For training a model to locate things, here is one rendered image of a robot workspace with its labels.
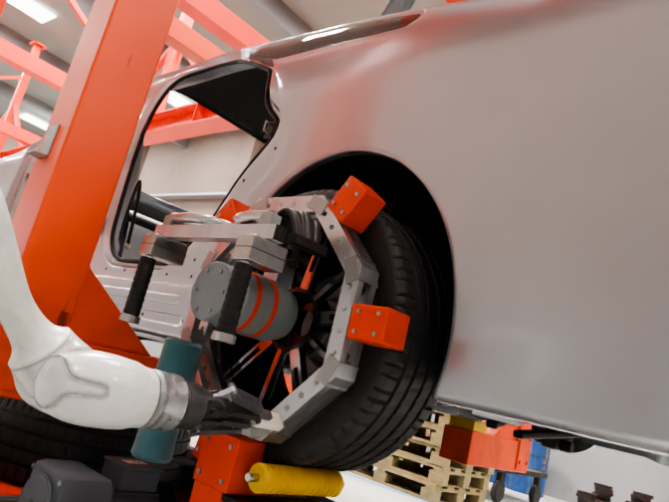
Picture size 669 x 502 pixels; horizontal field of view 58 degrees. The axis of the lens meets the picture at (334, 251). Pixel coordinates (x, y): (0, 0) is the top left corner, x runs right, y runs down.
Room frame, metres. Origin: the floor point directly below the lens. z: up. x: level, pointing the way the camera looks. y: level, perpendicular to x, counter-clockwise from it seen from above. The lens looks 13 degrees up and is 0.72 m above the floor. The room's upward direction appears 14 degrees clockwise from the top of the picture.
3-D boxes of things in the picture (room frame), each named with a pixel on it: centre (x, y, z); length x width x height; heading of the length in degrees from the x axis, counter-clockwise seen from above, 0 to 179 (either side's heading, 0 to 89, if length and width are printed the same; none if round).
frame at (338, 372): (1.38, 0.11, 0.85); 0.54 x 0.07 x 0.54; 46
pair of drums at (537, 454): (8.63, -3.07, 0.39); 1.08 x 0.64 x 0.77; 47
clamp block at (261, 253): (1.12, 0.13, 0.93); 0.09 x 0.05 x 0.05; 136
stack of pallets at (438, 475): (6.03, -1.22, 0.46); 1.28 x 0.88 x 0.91; 43
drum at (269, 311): (1.33, 0.16, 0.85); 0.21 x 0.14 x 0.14; 136
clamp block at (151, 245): (1.35, 0.38, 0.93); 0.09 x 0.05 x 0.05; 136
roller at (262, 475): (1.37, -0.04, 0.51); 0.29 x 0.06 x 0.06; 136
